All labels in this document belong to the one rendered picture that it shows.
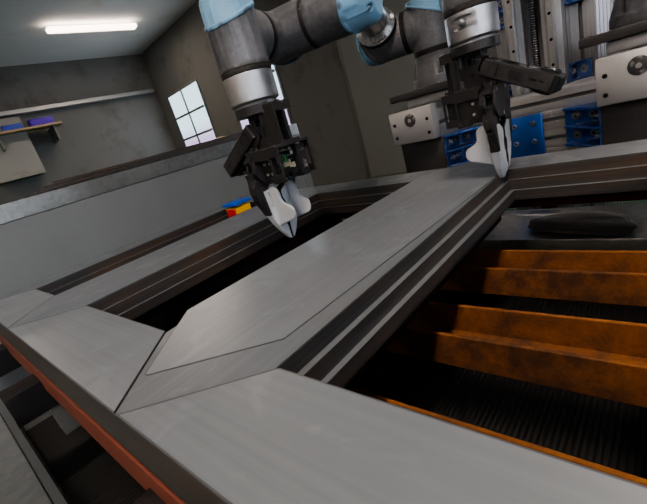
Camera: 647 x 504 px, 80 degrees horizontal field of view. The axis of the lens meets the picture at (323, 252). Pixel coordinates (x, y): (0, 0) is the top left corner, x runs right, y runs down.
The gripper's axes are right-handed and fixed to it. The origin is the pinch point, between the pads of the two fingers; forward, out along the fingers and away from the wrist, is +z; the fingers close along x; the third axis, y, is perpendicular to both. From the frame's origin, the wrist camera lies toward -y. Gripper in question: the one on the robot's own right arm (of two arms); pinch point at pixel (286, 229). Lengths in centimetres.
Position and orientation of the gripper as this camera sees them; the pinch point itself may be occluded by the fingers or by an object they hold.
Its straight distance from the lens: 66.4
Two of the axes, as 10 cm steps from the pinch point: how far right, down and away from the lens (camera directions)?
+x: 6.2, -4.1, 6.7
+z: 2.7, 9.1, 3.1
